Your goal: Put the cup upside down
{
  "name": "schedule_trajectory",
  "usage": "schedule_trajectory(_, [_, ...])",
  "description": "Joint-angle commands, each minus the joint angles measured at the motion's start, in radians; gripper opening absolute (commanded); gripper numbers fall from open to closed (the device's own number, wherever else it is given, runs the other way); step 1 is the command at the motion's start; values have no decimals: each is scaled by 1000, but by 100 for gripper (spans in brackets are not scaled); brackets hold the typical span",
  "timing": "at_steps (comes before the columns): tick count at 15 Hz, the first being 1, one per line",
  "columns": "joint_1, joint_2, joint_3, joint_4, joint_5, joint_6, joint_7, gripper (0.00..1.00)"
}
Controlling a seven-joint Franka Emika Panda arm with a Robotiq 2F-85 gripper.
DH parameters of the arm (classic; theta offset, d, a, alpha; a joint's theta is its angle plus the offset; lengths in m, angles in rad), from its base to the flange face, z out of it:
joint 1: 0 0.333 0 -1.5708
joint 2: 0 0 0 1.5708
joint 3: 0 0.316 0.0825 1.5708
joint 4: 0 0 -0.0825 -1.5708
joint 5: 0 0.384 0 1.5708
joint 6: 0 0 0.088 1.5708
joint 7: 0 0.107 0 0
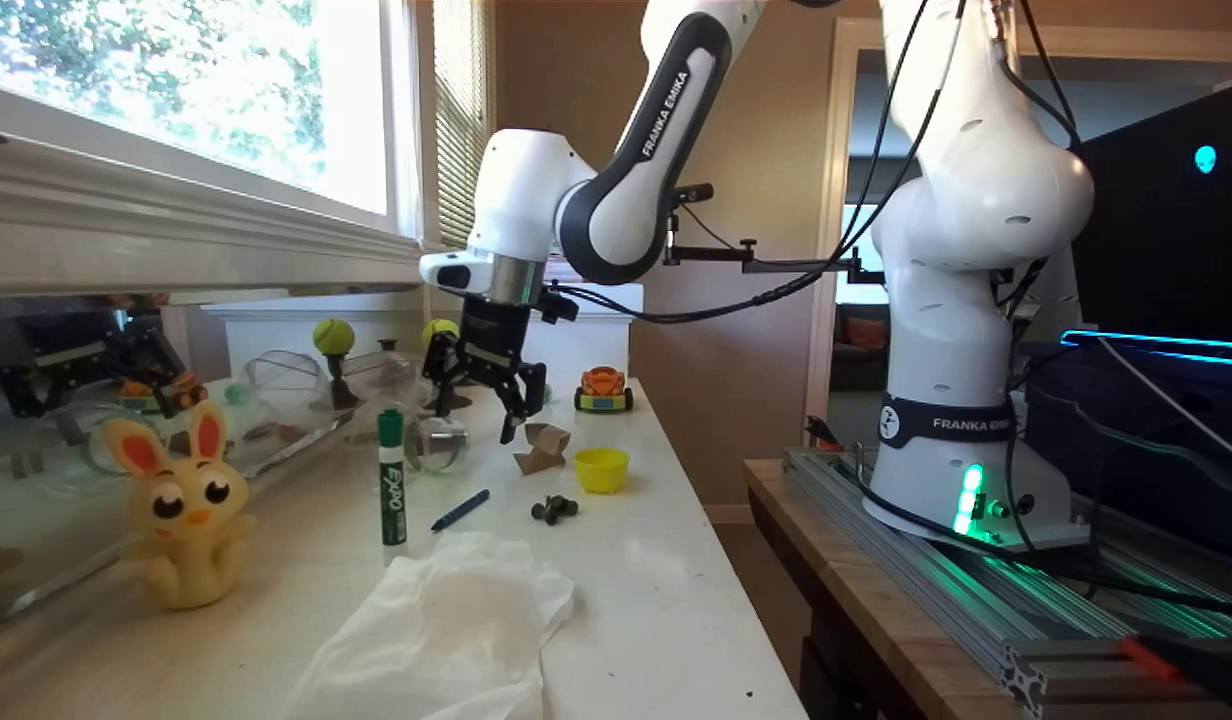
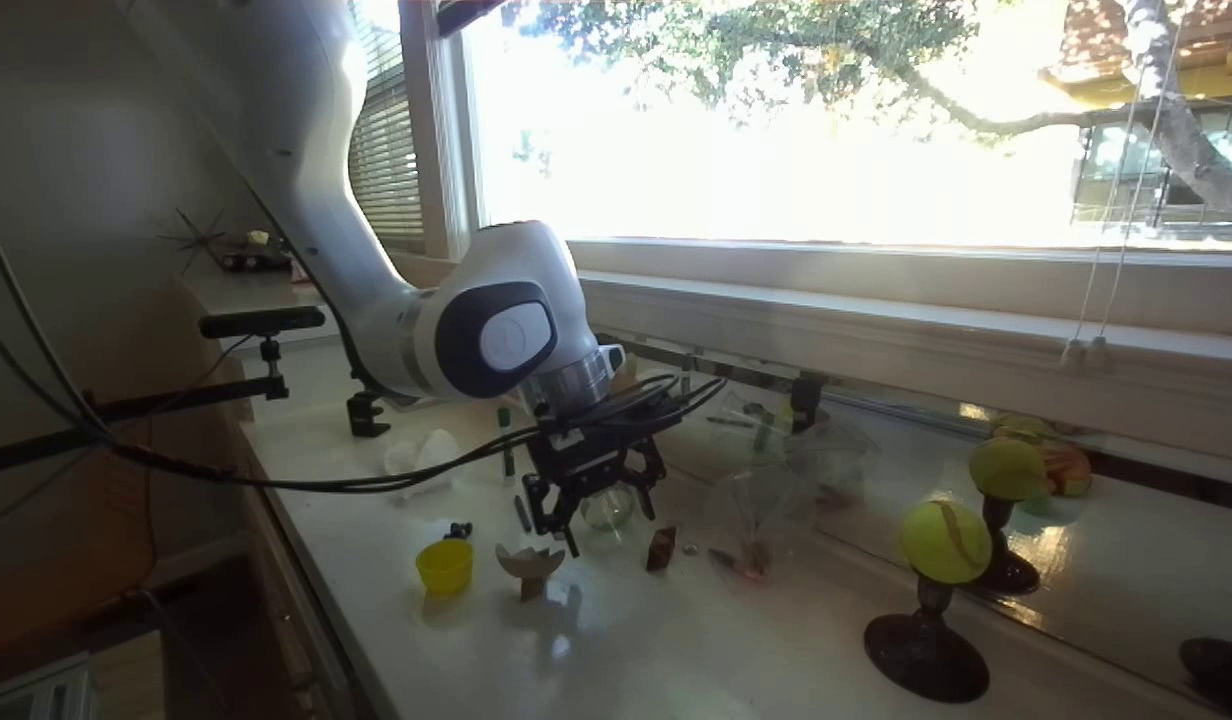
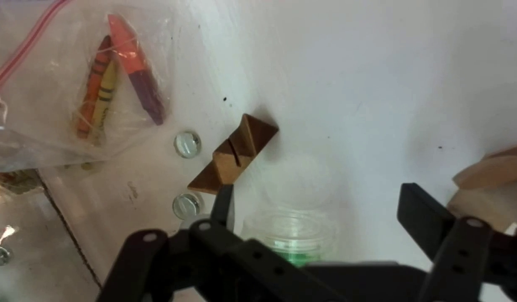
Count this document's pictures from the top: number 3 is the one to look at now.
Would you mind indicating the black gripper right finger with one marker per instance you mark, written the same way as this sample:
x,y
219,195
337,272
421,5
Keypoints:
x,y
471,257

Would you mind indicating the orange crayon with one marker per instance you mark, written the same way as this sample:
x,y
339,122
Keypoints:
x,y
93,89

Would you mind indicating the tan wooden piece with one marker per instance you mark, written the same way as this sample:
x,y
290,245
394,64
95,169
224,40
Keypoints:
x,y
495,178

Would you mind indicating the brown zigzag wooden block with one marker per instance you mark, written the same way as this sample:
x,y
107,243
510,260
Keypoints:
x,y
236,153

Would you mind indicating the clear zip plastic bag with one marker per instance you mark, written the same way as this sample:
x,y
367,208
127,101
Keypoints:
x,y
41,94

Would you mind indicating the red purple crayon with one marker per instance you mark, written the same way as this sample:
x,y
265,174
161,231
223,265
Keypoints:
x,y
137,72

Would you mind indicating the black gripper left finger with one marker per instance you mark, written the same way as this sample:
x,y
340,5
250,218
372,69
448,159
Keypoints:
x,y
231,268

